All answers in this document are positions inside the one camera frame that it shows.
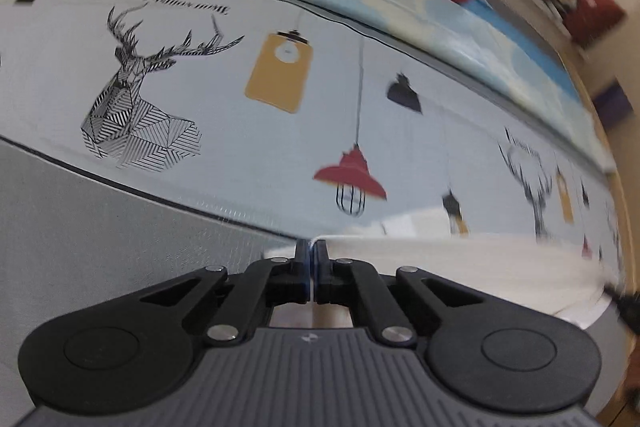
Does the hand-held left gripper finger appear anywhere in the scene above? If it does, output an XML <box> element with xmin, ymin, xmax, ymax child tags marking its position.
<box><xmin>140</xmin><ymin>241</ymin><xmax>312</xmax><ymax>348</ymax></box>
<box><xmin>312</xmin><ymin>241</ymin><xmax>494</xmax><ymax>348</ymax></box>

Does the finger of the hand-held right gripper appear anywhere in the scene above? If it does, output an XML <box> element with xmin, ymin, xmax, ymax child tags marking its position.
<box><xmin>602</xmin><ymin>282</ymin><xmax>640</xmax><ymax>334</ymax></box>

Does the white long-sleeve shirt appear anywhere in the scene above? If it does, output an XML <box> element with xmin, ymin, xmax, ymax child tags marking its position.
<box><xmin>264</xmin><ymin>231</ymin><xmax>622</xmax><ymax>329</ymax></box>

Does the deer and lamp printed sheet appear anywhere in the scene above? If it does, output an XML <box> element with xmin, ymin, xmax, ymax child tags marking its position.
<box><xmin>0</xmin><ymin>0</ymin><xmax>627</xmax><ymax>279</ymax></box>

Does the grey bed cover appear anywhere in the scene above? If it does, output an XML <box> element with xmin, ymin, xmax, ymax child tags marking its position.
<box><xmin>0</xmin><ymin>138</ymin><xmax>303</xmax><ymax>370</ymax></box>

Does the purple box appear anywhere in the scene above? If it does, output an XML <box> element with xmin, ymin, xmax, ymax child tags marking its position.
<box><xmin>591</xmin><ymin>79</ymin><xmax>637</xmax><ymax>128</ymax></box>

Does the dark red box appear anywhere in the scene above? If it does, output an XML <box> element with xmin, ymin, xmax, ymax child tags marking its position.
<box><xmin>564</xmin><ymin>0</ymin><xmax>629</xmax><ymax>48</ymax></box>

